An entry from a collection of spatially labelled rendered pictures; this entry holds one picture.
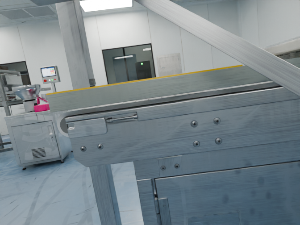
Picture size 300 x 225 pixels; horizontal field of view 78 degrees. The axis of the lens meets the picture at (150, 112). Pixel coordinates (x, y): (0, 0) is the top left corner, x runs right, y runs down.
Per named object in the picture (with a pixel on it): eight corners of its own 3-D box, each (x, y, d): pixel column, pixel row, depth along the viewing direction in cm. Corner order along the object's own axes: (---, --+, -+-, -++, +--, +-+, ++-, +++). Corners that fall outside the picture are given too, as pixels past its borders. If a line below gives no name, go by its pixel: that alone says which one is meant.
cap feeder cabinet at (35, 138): (17, 172, 253) (2, 117, 241) (38, 156, 309) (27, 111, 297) (64, 164, 257) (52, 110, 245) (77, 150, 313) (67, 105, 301)
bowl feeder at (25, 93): (12, 115, 257) (5, 88, 251) (27, 111, 292) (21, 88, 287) (48, 110, 260) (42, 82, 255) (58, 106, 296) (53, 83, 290)
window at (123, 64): (109, 92, 526) (101, 49, 509) (109, 92, 528) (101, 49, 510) (156, 85, 536) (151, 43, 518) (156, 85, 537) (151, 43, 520)
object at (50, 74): (48, 109, 281) (38, 67, 271) (51, 108, 291) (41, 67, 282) (63, 106, 283) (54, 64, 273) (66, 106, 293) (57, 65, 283)
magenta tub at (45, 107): (34, 112, 247) (32, 106, 245) (39, 111, 258) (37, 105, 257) (46, 110, 248) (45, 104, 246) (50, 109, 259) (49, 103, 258)
